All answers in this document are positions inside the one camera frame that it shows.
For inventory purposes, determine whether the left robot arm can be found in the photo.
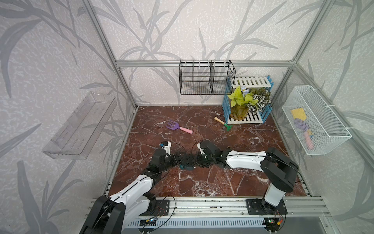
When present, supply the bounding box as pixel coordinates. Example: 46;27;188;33
80;146;194;234

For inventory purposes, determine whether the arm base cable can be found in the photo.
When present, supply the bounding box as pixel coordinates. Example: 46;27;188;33
261;204;289;234
137;192;176;234

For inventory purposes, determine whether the left arm base cable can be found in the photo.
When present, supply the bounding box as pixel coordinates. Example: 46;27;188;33
137;192;176;234

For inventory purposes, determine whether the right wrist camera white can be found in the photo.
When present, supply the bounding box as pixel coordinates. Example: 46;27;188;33
197;143;205;155

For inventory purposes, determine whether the potted artificial plant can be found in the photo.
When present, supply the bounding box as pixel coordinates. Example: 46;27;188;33
228;86;271;121

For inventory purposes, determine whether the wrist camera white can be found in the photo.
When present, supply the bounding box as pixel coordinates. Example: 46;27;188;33
197;143;205;155
160;141;171;156

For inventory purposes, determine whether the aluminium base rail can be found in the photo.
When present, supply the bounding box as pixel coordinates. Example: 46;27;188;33
83;195;332;219

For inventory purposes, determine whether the black wire wall basket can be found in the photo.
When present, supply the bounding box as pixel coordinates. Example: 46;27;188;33
178;60;236;95

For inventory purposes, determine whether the green wooden mini rake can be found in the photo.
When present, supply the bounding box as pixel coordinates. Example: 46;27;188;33
214;117;232;131

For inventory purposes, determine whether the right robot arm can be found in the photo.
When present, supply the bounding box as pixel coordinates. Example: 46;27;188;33
194;140;299;215

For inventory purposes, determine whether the white wire wall basket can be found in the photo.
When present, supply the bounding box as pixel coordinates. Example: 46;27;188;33
282;85;352;156

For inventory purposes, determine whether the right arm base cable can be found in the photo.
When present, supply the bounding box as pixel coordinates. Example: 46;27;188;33
261;204;289;234

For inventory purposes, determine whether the clear acrylic wall shelf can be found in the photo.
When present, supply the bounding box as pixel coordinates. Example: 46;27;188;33
42;92;117;160

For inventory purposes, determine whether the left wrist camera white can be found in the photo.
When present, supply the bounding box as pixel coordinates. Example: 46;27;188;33
160;141;171;156

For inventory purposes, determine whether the purple pink garden fork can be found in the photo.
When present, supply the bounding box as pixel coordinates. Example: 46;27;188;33
166;121;193;134

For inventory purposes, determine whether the blue white slatted crate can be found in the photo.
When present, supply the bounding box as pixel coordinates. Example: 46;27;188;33
223;76;274;124

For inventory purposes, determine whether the yellow sponge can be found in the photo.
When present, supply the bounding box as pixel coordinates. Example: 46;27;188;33
291;108;306;121

